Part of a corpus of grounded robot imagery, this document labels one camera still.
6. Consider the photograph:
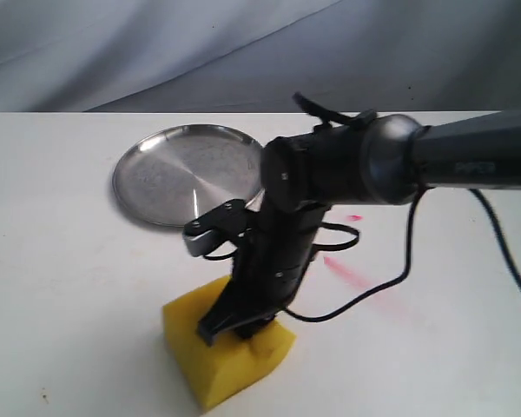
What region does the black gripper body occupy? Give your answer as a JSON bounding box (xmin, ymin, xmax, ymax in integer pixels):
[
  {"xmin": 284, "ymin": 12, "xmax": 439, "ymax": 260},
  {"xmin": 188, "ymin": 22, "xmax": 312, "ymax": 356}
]
[{"xmin": 232, "ymin": 203, "xmax": 329, "ymax": 320}]

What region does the yellow sponge block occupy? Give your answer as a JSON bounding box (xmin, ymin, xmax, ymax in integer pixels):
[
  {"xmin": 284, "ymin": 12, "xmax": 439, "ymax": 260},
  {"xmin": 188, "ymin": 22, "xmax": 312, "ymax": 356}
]
[{"xmin": 162, "ymin": 275, "xmax": 296, "ymax": 412}]

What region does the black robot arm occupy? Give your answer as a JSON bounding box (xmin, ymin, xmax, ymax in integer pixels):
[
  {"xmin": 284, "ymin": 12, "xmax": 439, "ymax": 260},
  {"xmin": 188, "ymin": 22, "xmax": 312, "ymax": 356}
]
[{"xmin": 184, "ymin": 109, "xmax": 521, "ymax": 345}]

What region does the round steel plate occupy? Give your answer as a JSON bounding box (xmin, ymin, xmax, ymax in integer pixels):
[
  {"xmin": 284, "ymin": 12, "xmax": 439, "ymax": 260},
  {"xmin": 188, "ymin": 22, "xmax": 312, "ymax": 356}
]
[{"xmin": 111, "ymin": 124, "xmax": 263, "ymax": 228}]

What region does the white backdrop cloth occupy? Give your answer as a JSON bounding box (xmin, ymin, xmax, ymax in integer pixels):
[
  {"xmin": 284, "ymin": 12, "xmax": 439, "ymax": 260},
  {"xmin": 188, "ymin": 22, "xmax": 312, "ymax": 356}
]
[{"xmin": 0, "ymin": 1, "xmax": 521, "ymax": 112}]

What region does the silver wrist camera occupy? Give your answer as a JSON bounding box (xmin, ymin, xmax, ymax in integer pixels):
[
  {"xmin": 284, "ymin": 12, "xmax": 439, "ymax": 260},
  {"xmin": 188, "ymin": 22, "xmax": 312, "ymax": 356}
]
[{"xmin": 182, "ymin": 199, "xmax": 249, "ymax": 257}]

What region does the black cable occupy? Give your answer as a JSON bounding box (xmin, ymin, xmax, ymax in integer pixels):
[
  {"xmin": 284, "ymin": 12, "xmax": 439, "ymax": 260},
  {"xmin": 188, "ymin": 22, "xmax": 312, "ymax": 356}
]
[{"xmin": 201, "ymin": 186, "xmax": 521, "ymax": 323}]

